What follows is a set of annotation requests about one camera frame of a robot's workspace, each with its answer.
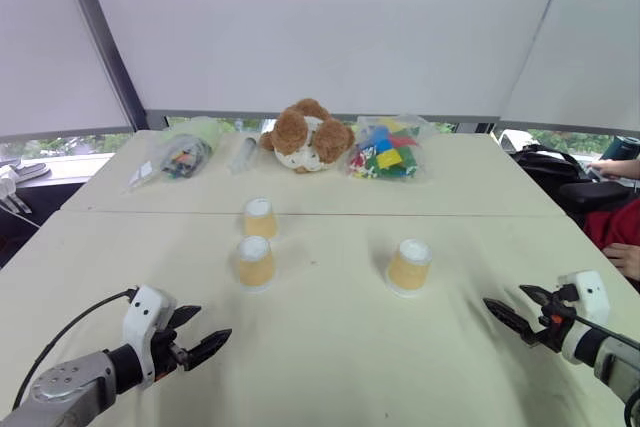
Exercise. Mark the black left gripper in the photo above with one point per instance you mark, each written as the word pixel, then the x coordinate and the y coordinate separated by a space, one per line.
pixel 165 352

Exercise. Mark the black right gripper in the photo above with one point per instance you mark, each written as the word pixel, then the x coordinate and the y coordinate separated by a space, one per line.
pixel 557 322

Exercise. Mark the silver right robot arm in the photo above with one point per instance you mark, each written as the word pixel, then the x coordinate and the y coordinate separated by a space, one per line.
pixel 615 354

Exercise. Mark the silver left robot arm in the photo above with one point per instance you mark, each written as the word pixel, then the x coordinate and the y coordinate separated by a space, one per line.
pixel 65 387

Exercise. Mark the bystander bare forearm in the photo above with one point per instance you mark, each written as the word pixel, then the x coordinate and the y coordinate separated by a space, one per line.
pixel 622 168

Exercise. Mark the bystander bare hand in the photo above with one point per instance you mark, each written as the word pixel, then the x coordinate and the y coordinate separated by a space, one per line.
pixel 625 257

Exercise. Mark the tan paper cup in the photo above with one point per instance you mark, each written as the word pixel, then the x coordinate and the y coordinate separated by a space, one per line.
pixel 256 267
pixel 260 222
pixel 410 269

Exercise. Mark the bystander red garment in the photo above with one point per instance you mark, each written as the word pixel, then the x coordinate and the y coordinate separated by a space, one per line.
pixel 617 224

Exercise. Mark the black chair armrest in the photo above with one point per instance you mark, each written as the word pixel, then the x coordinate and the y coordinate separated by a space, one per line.
pixel 592 194

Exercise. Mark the black bag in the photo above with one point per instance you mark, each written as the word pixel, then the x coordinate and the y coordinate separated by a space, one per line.
pixel 545 162

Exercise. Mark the cream tablecloth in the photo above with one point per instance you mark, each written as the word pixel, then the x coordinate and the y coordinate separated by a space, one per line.
pixel 350 357

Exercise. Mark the clear bag of small parts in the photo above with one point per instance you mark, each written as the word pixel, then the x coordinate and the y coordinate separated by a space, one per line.
pixel 182 157

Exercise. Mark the clear plastic syringe bag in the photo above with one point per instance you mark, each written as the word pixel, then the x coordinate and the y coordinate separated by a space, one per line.
pixel 244 154

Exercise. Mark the dark teal bottle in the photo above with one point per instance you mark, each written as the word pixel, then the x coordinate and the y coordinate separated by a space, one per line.
pixel 622 147

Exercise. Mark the bag of colourful building bricks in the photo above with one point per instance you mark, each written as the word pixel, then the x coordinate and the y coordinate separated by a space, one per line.
pixel 387 152

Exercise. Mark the brown and white plush toy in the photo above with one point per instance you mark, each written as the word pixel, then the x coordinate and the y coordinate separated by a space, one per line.
pixel 295 132

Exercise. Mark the white roller blind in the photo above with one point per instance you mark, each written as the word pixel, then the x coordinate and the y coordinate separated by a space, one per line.
pixel 595 47
pixel 320 22
pixel 40 47

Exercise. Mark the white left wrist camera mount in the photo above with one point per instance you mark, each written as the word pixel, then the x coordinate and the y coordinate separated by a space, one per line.
pixel 142 312

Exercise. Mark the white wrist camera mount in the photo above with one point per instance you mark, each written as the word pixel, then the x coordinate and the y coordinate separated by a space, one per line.
pixel 142 312
pixel 592 294

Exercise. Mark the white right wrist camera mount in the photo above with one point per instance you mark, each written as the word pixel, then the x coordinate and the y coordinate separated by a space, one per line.
pixel 592 294

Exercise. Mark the dark window frame post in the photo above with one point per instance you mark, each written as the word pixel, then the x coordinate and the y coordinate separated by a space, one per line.
pixel 100 32

